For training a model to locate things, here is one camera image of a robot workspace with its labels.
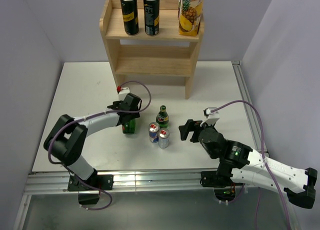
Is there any green glass bottle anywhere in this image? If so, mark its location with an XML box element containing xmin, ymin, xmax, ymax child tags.
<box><xmin>156</xmin><ymin>105</ymin><xmax>169</xmax><ymax>128</ymax></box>
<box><xmin>122</xmin><ymin>119</ymin><xmax>136</xmax><ymax>135</ymax></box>

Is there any dark grey can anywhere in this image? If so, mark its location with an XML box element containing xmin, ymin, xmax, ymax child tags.
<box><xmin>143</xmin><ymin>0</ymin><xmax>160</xmax><ymax>36</ymax></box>

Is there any black yellow tall can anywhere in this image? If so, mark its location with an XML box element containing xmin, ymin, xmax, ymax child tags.
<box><xmin>120</xmin><ymin>0</ymin><xmax>139</xmax><ymax>35</ymax></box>

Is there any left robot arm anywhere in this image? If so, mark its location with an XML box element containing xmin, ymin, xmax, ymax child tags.
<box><xmin>43</xmin><ymin>93</ymin><xmax>142</xmax><ymax>191</ymax></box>

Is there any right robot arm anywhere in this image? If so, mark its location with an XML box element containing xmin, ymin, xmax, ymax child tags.
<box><xmin>178</xmin><ymin>119</ymin><xmax>318</xmax><ymax>209</ymax></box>

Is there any wooden two-tier shelf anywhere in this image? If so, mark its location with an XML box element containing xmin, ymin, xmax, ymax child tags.
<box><xmin>99</xmin><ymin>0</ymin><xmax>205</xmax><ymax>99</ymax></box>

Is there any blue silver can right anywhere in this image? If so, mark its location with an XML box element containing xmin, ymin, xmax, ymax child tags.
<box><xmin>158</xmin><ymin>128</ymin><xmax>170</xmax><ymax>149</ymax></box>

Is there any blue silver can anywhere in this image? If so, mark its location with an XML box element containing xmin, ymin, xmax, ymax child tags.
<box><xmin>148</xmin><ymin>122</ymin><xmax>160</xmax><ymax>143</ymax></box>
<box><xmin>158</xmin><ymin>128</ymin><xmax>170</xmax><ymax>149</ymax></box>

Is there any blue silver can left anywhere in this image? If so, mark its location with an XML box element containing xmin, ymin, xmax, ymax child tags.
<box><xmin>148</xmin><ymin>122</ymin><xmax>160</xmax><ymax>143</ymax></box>

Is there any pineapple juice carton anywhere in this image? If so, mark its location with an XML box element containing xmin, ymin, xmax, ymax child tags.
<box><xmin>178</xmin><ymin>0</ymin><xmax>204</xmax><ymax>37</ymax></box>

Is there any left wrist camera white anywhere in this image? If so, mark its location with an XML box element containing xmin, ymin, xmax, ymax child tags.
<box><xmin>116</xmin><ymin>86</ymin><xmax>130</xmax><ymax>101</ymax></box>

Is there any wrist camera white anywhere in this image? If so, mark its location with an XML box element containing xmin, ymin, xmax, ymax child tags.
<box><xmin>200</xmin><ymin>107</ymin><xmax>220</xmax><ymax>127</ymax></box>
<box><xmin>116</xmin><ymin>86</ymin><xmax>130</xmax><ymax>101</ymax></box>

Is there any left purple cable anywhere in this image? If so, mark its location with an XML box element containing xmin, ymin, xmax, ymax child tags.
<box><xmin>47</xmin><ymin>80</ymin><xmax>152</xmax><ymax>211</ymax></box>

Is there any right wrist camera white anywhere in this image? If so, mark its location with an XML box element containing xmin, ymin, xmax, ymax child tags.
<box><xmin>200</xmin><ymin>107</ymin><xmax>220</xmax><ymax>127</ymax></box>

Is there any aluminium side rail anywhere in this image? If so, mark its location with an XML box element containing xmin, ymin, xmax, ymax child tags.
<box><xmin>231</xmin><ymin>60</ymin><xmax>301</xmax><ymax>230</ymax></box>

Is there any aluminium front rail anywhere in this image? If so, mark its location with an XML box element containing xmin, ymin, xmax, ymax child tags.
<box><xmin>22</xmin><ymin>168</ymin><xmax>213</xmax><ymax>196</ymax></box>

